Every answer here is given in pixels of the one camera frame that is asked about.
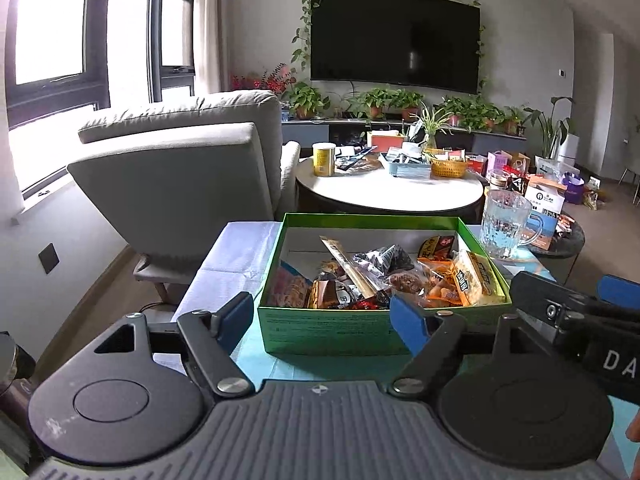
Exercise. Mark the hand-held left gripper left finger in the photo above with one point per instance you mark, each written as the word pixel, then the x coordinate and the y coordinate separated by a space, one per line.
pixel 235 320

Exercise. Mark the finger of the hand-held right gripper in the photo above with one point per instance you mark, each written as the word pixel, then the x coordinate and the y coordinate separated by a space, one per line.
pixel 622 290
pixel 540 295

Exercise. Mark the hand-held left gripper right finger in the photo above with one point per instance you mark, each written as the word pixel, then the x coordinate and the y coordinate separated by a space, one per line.
pixel 410 322

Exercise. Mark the brown nut packet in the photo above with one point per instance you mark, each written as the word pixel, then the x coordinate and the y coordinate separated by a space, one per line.
pixel 406 282

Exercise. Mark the orange nut packet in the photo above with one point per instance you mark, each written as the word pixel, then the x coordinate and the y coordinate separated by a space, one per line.
pixel 440 285

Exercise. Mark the yellow cracker packet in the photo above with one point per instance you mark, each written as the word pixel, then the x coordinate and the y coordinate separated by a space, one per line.
pixel 477 277

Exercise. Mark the pink blue snack packet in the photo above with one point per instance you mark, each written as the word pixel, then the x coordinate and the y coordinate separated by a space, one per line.
pixel 292 287

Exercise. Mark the clear dark fruit packet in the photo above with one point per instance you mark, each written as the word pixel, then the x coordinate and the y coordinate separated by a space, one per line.
pixel 387 260

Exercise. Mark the black red snack packet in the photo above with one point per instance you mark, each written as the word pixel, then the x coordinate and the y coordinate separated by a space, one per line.
pixel 437 247

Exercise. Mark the brown black snack packet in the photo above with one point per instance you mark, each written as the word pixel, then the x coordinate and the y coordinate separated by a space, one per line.
pixel 332 294

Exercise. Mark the green cardboard box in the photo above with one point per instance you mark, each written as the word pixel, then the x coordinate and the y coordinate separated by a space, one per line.
pixel 325 332

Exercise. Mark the long tan stick packet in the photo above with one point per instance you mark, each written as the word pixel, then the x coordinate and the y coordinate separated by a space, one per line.
pixel 345 265

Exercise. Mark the person's right hand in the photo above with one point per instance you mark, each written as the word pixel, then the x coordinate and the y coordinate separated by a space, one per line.
pixel 635 425

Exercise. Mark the pale lavender table cloth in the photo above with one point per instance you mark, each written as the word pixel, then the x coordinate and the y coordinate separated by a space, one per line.
pixel 225 270

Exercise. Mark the red brown snack bag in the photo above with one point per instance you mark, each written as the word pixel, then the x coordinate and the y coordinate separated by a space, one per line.
pixel 564 225

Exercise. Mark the glass mug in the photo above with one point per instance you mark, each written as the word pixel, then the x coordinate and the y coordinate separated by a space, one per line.
pixel 502 225

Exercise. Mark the white blue carton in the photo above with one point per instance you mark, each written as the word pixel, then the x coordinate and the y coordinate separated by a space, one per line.
pixel 545 200

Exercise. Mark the small patterned gift bag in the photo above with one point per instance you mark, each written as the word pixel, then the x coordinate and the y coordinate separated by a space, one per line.
pixel 594 195

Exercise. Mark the purple bag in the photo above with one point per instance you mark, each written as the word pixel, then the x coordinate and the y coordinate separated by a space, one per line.
pixel 574 191

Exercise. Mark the round white coffee table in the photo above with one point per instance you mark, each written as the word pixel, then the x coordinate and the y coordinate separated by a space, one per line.
pixel 380 192

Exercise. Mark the pile of colourful packages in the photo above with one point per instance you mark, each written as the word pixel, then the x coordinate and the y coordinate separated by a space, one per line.
pixel 500 165

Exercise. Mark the white plant pot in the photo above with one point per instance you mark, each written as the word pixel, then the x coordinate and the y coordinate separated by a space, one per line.
pixel 570 149

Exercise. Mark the grey armchair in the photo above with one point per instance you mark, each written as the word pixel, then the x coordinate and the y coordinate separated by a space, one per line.
pixel 165 185

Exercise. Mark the blue plastic tray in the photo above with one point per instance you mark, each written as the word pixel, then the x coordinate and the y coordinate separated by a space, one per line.
pixel 405 170

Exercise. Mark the yellow woven basket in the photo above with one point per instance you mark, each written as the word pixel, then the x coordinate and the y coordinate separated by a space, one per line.
pixel 448 170

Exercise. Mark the tall leafy plant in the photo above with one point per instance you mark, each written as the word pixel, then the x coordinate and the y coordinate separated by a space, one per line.
pixel 550 125

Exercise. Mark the pile of dark small packets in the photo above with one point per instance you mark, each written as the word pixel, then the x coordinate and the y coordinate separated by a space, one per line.
pixel 357 160

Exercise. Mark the white bowl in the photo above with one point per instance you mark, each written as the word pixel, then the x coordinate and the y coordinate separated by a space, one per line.
pixel 414 148

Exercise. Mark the yellow can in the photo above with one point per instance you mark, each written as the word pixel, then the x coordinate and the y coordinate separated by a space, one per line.
pixel 324 160

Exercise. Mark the orange red box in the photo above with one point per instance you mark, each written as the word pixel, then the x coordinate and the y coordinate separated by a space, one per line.
pixel 382 141

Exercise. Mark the spider plant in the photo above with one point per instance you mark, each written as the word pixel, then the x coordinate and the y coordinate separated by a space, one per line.
pixel 430 125

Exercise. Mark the dark television cabinet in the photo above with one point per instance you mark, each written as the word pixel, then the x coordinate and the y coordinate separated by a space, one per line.
pixel 345 132

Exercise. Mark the grey trash bin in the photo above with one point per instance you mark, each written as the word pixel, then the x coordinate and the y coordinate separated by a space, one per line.
pixel 15 370

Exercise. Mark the row of potted green plants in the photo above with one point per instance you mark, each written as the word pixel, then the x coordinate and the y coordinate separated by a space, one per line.
pixel 305 97

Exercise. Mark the red flower arrangement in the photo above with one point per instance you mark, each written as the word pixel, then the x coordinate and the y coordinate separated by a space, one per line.
pixel 272 80

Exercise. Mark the climbing vine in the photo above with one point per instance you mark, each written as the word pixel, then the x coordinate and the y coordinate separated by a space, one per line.
pixel 302 40

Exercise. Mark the black television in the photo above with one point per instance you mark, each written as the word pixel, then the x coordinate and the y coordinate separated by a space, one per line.
pixel 390 35

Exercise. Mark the pale curtain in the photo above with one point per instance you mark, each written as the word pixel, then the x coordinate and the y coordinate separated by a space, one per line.
pixel 210 25

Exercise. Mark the narrow dark-framed window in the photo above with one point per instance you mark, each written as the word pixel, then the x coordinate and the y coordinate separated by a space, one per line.
pixel 175 25

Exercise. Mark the wide dark-framed window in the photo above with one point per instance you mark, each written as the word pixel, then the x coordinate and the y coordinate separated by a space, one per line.
pixel 50 25

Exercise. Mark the black wall socket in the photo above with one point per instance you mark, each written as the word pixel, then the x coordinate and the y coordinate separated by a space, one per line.
pixel 49 258

